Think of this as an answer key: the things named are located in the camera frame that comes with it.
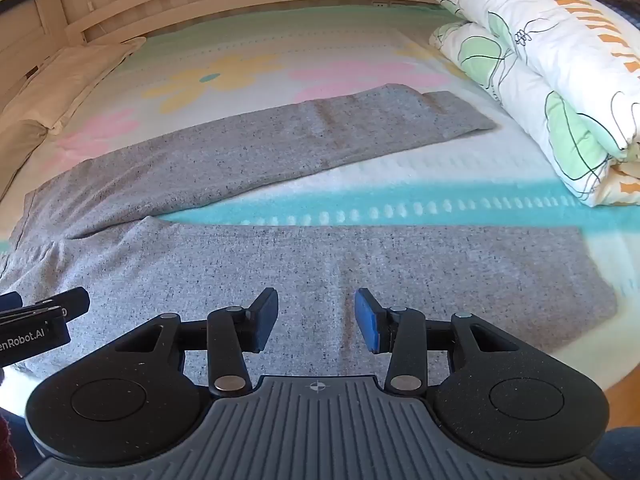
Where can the person's dark blue clothing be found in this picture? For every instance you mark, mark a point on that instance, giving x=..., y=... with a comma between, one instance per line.
x=620, y=455

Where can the white patterned pillow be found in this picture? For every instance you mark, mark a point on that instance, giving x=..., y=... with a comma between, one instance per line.
x=550, y=60

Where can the white wall socket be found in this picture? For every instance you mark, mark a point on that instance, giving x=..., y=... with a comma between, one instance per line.
x=386, y=4

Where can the flower print blanket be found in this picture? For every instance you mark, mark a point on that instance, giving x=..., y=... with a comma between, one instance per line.
x=350, y=55

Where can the beige pillow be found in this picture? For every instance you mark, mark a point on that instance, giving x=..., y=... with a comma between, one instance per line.
x=17, y=155

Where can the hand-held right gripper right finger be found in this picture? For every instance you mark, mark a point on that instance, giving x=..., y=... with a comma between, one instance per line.
x=365, y=320

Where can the grey pants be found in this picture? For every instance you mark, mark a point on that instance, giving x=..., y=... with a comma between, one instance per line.
x=300, y=260

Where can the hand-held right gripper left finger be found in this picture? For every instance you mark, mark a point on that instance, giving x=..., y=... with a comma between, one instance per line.
x=265, y=320

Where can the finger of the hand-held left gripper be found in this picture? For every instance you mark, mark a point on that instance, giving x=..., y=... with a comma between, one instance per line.
x=10, y=302
x=72, y=302

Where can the cream pillow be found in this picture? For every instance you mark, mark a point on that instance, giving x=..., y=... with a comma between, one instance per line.
x=75, y=75

